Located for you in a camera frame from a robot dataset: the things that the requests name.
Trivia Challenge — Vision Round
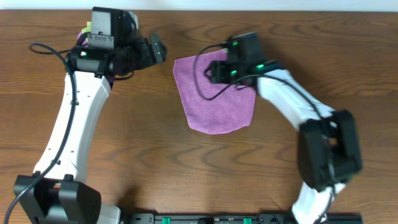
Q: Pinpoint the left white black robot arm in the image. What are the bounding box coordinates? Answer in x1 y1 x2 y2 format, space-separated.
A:
14 34 167 223

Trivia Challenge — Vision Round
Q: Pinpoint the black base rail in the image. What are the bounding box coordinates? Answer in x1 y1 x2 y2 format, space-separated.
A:
121 212 364 224

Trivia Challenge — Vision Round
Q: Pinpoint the top green folded cloth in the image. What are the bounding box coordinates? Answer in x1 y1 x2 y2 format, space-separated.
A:
81 21 91 34

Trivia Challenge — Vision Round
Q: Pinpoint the purple microfiber cloth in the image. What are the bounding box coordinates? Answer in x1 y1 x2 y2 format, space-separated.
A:
173 56 256 134

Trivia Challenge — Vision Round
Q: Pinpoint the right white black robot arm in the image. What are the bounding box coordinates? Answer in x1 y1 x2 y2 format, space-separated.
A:
205 47 362 223

